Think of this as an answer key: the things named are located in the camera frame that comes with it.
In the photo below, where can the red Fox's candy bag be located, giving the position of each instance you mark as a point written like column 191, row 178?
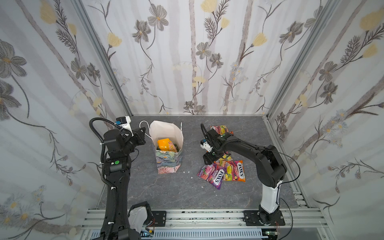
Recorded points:
column 221, row 129

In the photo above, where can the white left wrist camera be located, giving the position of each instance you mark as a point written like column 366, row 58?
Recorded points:
column 124, row 123

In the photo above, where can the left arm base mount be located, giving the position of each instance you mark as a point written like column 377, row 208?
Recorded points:
column 141, row 215

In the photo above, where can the purple Fox's candy bag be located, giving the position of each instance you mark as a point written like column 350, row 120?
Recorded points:
column 213, row 174

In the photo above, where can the yellow mango gummy bag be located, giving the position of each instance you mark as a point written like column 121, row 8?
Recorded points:
column 167, row 145

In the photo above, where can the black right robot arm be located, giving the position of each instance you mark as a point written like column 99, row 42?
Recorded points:
column 271, row 169

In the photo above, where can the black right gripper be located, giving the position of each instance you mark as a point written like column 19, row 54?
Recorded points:
column 212, row 148

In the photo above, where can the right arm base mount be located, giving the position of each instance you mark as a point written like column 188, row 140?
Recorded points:
column 268, row 213

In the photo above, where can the pink-yellow Fox's candy bag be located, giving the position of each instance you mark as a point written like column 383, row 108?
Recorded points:
column 222, row 161

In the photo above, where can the floral white paper bag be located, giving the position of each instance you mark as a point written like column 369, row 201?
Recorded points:
column 167, row 162

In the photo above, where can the orange Fox's candy bag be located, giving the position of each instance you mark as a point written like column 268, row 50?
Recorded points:
column 234, row 171

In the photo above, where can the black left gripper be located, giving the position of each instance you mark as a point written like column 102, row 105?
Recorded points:
column 139, row 136

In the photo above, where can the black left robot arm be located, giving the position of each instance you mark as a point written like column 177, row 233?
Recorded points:
column 117, row 145

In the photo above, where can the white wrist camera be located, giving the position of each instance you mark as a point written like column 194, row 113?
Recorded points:
column 124, row 123
column 205, row 145

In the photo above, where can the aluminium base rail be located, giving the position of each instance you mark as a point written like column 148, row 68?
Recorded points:
column 300, row 223

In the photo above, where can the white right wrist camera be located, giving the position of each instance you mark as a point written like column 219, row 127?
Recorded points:
column 205, row 145

